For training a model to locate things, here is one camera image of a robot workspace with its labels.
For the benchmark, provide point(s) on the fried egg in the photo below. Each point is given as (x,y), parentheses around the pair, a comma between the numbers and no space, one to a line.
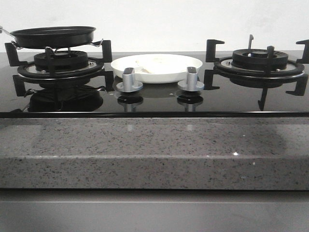
(154,64)

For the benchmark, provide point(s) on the white round plate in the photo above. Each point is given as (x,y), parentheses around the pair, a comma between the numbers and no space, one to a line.
(179,64)

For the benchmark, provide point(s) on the silver right stove knob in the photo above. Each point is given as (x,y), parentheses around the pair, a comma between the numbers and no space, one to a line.
(191,83)

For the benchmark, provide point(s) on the silver wire pan trivet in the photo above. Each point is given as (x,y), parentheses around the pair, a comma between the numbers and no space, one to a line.
(95,44)

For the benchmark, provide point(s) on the black left burner head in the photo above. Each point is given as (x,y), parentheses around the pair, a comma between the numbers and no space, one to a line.
(63,61)

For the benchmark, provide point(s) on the silver stove knob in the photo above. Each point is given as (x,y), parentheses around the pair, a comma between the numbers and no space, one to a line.
(191,83)
(129,83)

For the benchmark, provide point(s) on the silver left stove knob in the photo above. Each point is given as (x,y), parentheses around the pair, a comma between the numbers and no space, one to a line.
(129,83)

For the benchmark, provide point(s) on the black frying pan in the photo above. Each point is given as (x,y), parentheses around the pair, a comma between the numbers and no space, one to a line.
(54,37)

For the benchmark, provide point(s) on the black pan support grate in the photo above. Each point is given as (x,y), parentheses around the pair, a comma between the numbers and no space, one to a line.
(27,72)
(264,79)

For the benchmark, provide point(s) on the black burner head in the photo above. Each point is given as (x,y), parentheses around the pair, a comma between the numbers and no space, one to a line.
(63,61)
(256,59)

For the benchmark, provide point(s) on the black glass gas cooktop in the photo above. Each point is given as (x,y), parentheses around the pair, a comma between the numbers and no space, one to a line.
(223,96)

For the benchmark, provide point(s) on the black right pan support grate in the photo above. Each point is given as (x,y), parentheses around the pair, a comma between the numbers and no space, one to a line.
(264,79)

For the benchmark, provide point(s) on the black left pan support grate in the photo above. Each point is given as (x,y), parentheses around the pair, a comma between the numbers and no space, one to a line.
(27,72)

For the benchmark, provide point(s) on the black right burner head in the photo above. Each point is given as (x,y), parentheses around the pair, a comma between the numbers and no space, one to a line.
(256,59)

